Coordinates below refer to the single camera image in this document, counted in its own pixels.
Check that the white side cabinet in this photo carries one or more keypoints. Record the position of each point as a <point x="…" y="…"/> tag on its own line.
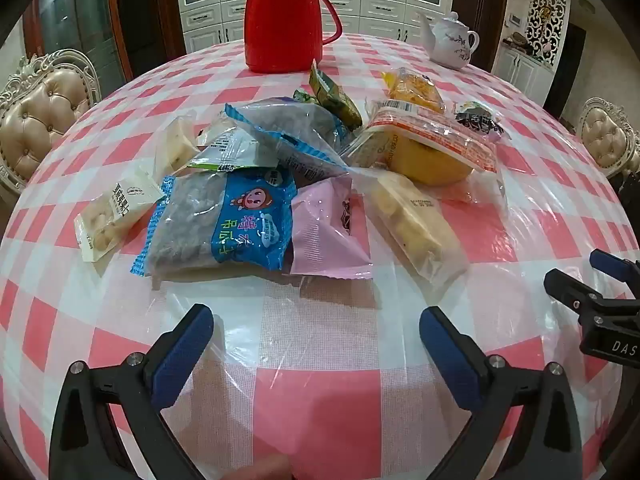
<point x="520" y="72"/>

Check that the orange label yellow cake packet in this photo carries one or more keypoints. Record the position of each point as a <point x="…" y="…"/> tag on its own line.
<point x="430" y="160"/>

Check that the wooden framed glass door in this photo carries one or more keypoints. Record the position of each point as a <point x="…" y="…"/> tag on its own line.
<point x="145" y="10"/>

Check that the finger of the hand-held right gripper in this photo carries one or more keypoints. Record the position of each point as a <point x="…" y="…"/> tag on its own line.
<point x="610" y="262"/>
<point x="570" y="287"/>

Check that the white lattice screen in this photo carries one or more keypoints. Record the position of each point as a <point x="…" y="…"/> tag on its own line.
<point x="547" y="15"/>

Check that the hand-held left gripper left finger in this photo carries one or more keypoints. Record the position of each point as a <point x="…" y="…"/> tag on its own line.
<point x="182" y="355"/>

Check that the cream tufted chair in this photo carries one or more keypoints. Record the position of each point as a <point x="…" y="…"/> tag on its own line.
<point x="607" y="135"/>
<point x="40" y="110"/>

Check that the dark small snack packet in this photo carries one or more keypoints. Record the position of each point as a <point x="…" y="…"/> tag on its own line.
<point x="477" y="119"/>

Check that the blue cartoon seed packet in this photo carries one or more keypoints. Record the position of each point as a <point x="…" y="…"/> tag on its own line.
<point x="240" y="220"/>

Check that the small green candy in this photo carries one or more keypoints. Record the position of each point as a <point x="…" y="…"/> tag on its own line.
<point x="302" y="95"/>

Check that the clear pastry packet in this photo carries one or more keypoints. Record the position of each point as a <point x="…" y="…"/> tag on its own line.
<point x="415" y="225"/>

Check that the green white small packet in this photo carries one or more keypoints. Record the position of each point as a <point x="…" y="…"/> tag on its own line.
<point x="235" y="152"/>

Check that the white nut cake packet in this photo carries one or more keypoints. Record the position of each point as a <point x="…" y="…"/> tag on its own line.
<point x="107" y="215"/>

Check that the pink checked tablecloth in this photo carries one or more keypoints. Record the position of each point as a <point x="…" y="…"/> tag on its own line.
<point x="320" y="340"/>

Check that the green candy packet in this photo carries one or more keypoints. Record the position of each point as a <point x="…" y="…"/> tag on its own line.
<point x="330" y="97"/>

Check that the blue clear seed packet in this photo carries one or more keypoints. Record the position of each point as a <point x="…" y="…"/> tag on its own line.
<point x="295" y="130"/>

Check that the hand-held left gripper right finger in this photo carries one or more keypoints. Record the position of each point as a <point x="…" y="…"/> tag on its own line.
<point x="450" y="360"/>

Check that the pink snack packet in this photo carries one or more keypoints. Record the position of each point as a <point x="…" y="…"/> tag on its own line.
<point x="320" y="230"/>

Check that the red thermos jug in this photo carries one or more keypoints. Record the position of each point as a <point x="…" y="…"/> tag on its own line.
<point x="282" y="25"/>

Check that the white floral teapot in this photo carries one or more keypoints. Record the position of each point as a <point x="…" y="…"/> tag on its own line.
<point x="450" y="45"/>

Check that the white glass door cabinets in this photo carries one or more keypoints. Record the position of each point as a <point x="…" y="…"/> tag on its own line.
<point x="210" y="10"/>

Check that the dark wooden door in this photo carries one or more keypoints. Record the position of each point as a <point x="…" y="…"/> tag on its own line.
<point x="480" y="10"/>

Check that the clear pale cake packet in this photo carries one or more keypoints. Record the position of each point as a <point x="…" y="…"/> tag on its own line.
<point x="175" y="145"/>

